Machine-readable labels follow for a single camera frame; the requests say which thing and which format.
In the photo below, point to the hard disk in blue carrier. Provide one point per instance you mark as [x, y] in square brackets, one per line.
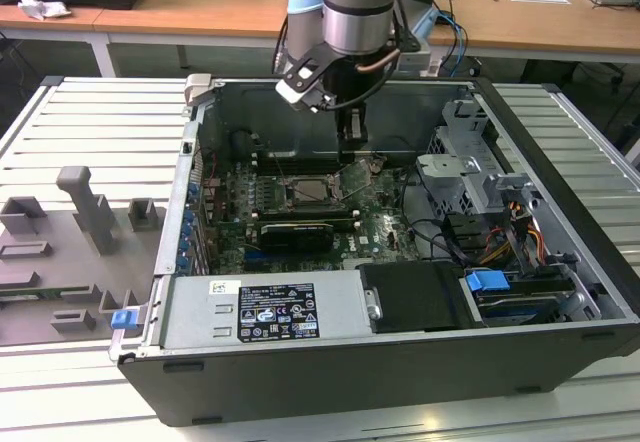
[485, 282]

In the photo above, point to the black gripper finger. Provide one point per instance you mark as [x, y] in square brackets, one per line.
[344, 144]

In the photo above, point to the grey case latch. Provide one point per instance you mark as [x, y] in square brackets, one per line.
[197, 87]

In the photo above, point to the green motherboard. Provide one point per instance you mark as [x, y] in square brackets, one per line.
[385, 232]

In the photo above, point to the black RAM slot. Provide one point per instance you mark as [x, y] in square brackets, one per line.
[310, 219]
[300, 210]
[300, 168]
[300, 158]

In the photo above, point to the grey power supply unit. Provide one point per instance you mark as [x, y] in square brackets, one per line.
[200, 312]

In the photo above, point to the blue case latch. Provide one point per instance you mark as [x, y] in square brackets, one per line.
[123, 320]

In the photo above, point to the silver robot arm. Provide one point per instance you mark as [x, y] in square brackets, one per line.
[355, 12]

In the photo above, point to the CPU socket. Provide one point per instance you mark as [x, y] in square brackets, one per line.
[332, 198]

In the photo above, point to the black grey PC case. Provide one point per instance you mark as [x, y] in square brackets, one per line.
[350, 387]

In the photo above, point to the grey metal drive cage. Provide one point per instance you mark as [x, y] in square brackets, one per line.
[450, 187]

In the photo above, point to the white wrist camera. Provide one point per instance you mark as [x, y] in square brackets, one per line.
[295, 94]

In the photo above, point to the black graphics card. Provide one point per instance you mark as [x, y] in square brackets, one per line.
[295, 239]

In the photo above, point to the crumpled white paper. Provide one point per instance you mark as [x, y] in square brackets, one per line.
[42, 8]

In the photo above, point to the grey parts rack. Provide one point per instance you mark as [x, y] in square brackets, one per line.
[60, 272]

